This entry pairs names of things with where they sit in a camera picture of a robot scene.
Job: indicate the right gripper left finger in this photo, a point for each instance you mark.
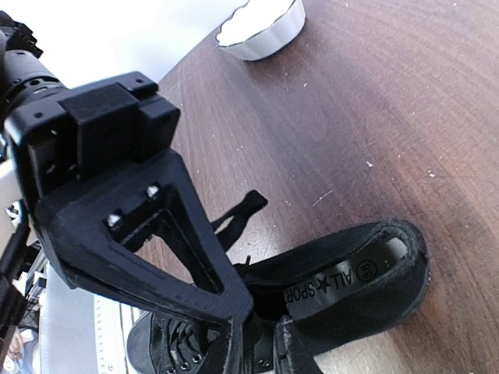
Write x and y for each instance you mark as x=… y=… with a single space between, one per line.
x=227 y=354

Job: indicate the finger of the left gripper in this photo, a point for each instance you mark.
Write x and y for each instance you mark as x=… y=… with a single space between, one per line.
x=139 y=234

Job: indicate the black canvas shoe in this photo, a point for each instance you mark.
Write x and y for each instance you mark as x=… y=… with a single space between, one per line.
x=336 y=289

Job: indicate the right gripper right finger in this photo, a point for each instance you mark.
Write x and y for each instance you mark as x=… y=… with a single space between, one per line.
x=290 y=355

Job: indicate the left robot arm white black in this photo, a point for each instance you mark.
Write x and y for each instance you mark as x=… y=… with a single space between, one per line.
x=23 y=78

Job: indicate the front aluminium rail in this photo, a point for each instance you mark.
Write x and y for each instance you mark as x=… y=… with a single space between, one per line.
x=74 y=331

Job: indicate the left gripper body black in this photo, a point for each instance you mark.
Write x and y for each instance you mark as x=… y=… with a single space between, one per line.
x=81 y=132

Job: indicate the white scalloped bowl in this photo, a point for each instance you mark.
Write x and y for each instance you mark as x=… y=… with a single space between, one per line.
x=259 y=29

